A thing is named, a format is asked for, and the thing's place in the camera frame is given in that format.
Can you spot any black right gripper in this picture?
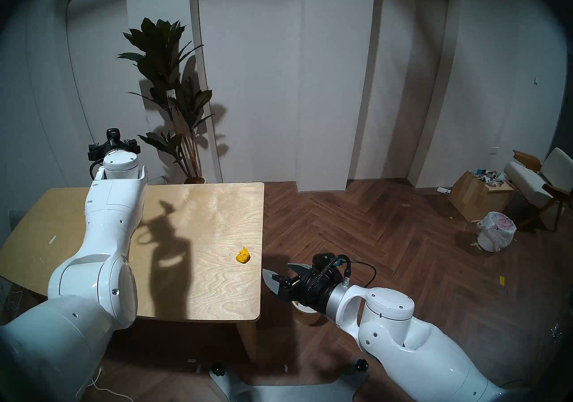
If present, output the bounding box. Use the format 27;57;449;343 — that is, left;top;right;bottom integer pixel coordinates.
262;263;344;313

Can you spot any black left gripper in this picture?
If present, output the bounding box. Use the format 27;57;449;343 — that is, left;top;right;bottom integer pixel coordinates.
87;128;141;162

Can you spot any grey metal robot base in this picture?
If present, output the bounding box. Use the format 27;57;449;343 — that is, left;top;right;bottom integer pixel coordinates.
210;359;370;402

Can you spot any round beige trash bin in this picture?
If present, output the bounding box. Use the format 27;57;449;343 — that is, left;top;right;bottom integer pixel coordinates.
291;300;321;326

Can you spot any bin with white plastic bag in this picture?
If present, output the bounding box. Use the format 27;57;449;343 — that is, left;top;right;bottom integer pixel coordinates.
476;211;517;253

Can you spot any pile of mixed small trash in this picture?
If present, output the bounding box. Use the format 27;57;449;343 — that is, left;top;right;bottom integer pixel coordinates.
468;167;509;187

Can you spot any light wooden table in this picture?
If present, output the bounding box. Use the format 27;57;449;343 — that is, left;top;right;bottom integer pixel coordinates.
0;182;265;364

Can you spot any tall green potted plant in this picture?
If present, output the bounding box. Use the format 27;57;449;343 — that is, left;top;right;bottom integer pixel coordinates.
117;18;215;184

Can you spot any wooden cube box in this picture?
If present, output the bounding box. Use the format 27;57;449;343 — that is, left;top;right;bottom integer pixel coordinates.
448;171;515;223

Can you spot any cream cushioned wooden armchair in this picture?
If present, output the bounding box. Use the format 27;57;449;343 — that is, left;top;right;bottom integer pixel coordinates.
504;147;573;232

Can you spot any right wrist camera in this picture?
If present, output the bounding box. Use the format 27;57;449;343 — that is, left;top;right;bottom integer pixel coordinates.
312;253;351;279

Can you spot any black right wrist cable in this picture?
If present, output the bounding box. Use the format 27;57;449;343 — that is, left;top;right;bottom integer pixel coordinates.
347;260;377;289

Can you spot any white floor cable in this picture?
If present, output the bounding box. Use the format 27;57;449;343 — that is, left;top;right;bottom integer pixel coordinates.
86;366;136;402

